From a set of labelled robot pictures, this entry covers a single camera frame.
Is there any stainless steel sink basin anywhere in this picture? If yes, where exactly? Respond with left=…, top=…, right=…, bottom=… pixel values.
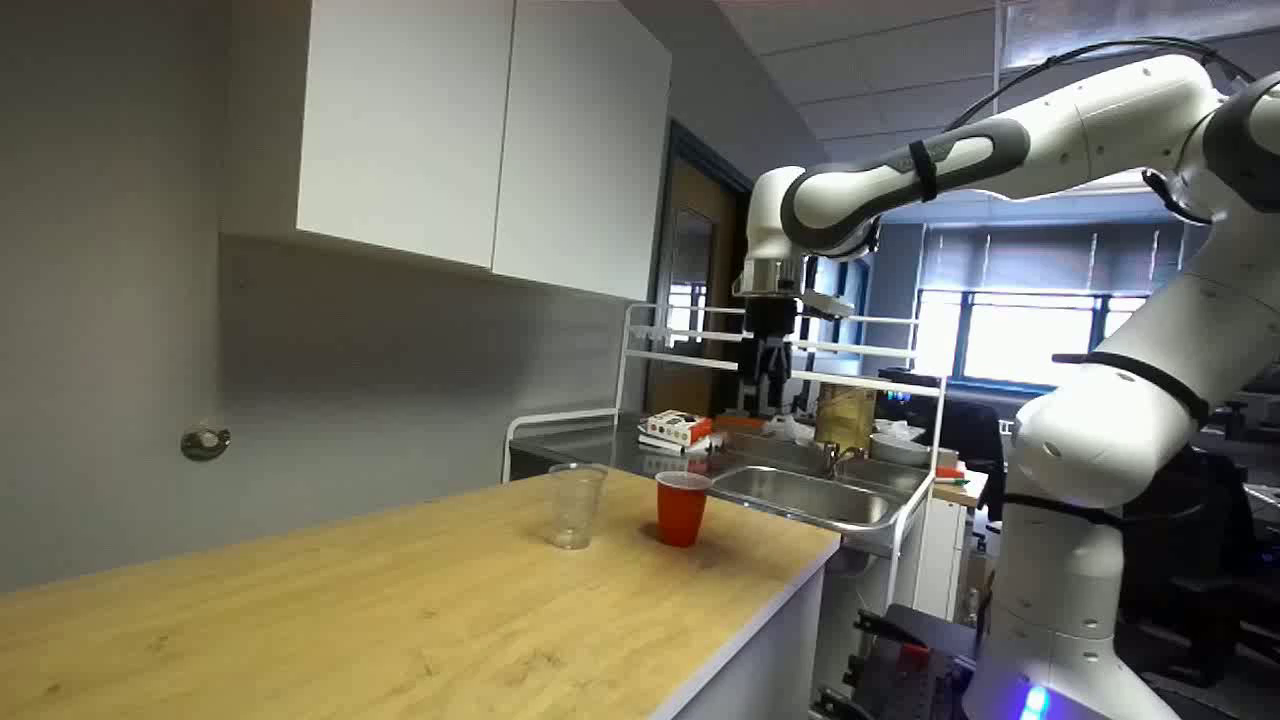
left=705, top=460, right=900, bottom=537

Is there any stainless steel sink counter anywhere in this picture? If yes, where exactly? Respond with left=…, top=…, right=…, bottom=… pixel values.
left=507, top=413, right=938, bottom=560

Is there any ceiling light panel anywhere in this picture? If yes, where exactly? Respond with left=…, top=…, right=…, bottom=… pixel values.
left=998, top=0, right=1280, bottom=71

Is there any office window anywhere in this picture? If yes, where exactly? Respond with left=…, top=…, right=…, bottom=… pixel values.
left=913, top=284, right=1163, bottom=392

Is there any black office chair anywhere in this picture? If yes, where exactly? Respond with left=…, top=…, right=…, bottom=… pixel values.
left=1117, top=453, right=1264, bottom=688

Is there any red and white box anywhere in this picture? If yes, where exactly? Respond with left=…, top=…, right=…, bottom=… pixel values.
left=637, top=409, right=725, bottom=453

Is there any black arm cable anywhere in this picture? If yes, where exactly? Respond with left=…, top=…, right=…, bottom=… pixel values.
left=940, top=30, right=1262, bottom=137

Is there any white wire dish rack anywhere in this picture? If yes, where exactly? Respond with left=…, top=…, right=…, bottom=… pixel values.
left=614, top=295, right=954, bottom=537

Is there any black and red control box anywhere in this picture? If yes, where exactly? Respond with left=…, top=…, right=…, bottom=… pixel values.
left=818, top=602, right=983, bottom=720

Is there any red plastic cup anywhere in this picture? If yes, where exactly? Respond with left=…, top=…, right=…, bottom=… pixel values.
left=652, top=467, right=715, bottom=551

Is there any round metal wall knob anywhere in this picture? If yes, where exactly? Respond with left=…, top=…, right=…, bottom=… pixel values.
left=178, top=421, right=238, bottom=465

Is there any dark framed wooden door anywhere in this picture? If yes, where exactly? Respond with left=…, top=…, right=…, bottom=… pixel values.
left=644, top=115, right=760, bottom=421

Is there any clear plastic cup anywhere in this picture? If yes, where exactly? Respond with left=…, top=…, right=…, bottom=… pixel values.
left=546, top=460, right=614, bottom=551

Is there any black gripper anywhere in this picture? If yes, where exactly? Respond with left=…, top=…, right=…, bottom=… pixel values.
left=739, top=292, right=803, bottom=421

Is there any white tubular counter rail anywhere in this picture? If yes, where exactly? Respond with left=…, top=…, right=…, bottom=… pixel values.
left=501, top=405, right=626, bottom=488

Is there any white cabinet door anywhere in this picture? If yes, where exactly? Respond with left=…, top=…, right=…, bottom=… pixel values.
left=492, top=0, right=675, bottom=302
left=292, top=0, right=515, bottom=271

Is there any white base cabinet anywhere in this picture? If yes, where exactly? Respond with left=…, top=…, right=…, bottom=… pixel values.
left=659, top=554, right=842, bottom=720

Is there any yellow sponge pack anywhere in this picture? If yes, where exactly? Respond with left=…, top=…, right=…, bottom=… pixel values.
left=811, top=382, right=880, bottom=465

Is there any white wall cabinet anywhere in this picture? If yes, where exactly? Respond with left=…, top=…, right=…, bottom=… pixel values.
left=215, top=0, right=675, bottom=302

